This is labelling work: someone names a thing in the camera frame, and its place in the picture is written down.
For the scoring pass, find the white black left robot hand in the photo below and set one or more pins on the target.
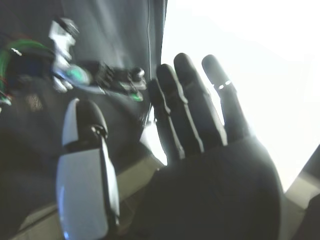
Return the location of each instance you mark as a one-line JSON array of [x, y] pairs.
[[212, 190]]

